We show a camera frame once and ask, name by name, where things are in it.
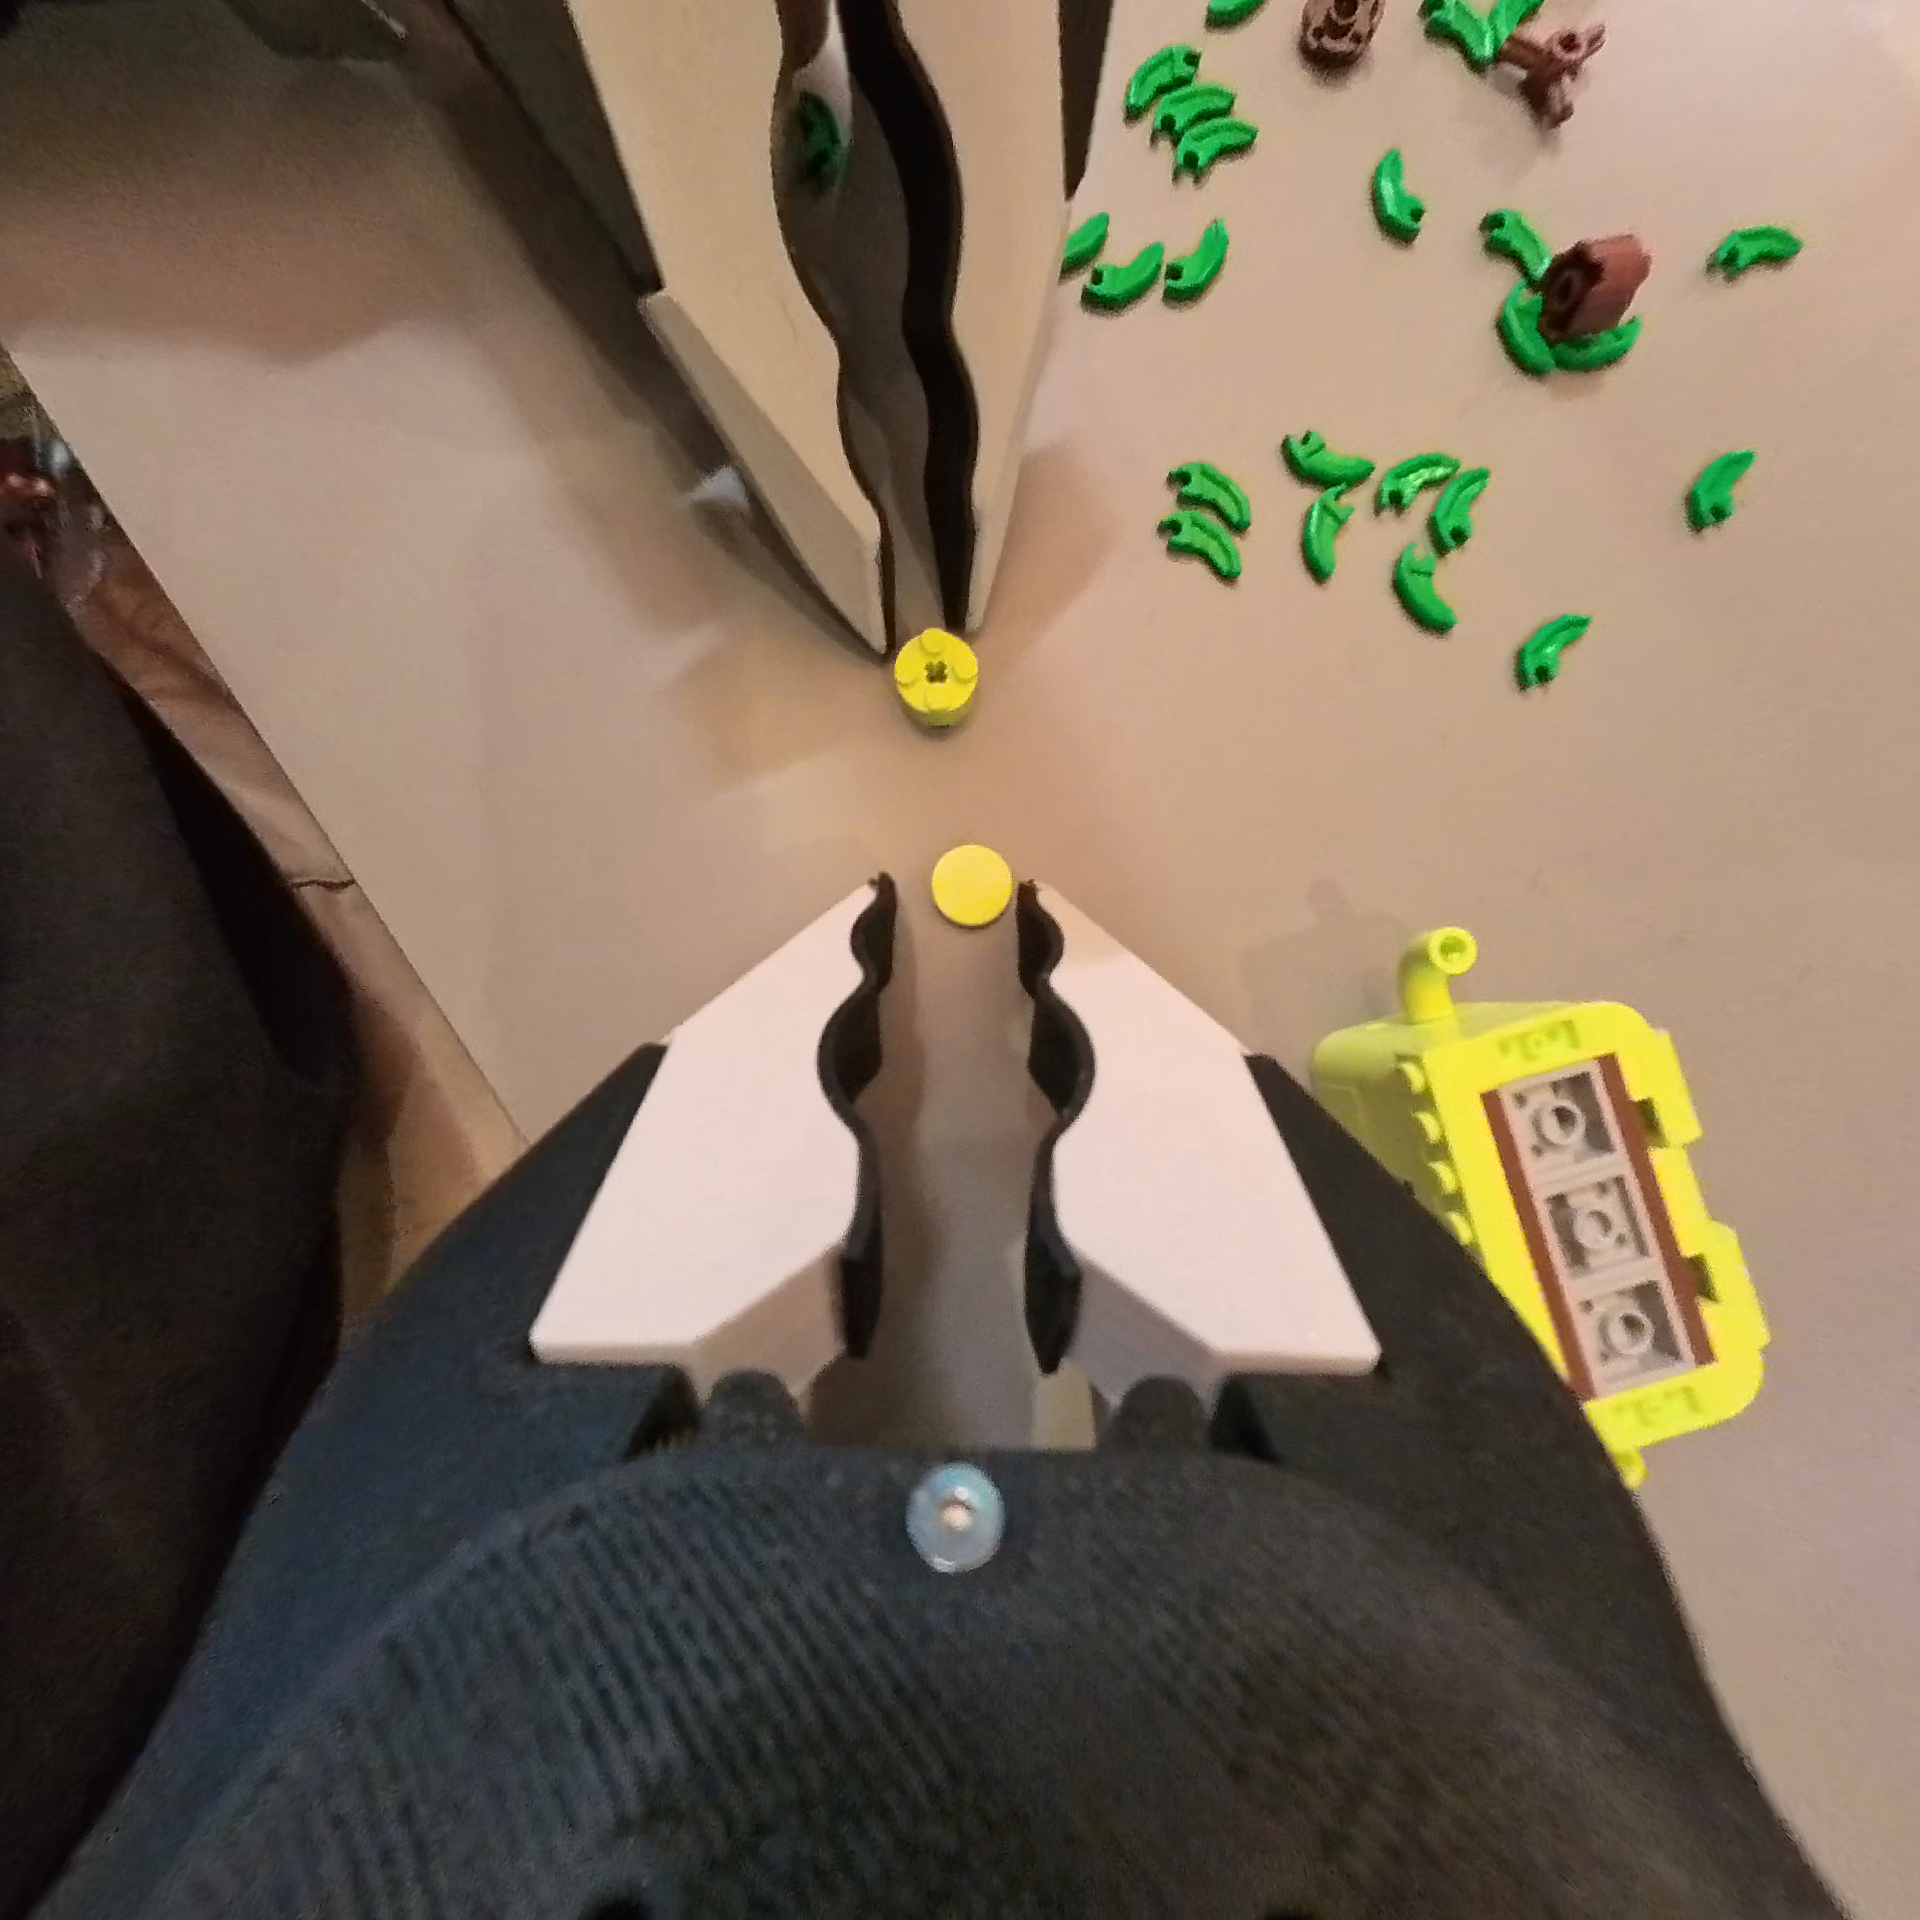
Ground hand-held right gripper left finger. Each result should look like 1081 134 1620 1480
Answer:
527 873 902 1412

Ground brown branch piece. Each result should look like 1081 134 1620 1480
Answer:
1507 21 1608 118

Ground person's black clothed body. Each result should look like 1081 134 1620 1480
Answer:
0 539 398 1920

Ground brown block on green leaves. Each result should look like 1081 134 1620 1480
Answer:
1492 232 1657 379

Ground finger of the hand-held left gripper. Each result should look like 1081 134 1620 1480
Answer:
838 0 1074 635
573 0 906 656

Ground lime round brick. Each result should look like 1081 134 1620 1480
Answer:
890 626 984 734

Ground scattered green leaf pieces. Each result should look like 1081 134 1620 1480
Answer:
1056 0 1805 691

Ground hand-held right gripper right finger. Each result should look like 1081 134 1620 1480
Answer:
1017 879 1382 1412

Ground lime green brick model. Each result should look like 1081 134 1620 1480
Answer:
1307 924 1775 1489

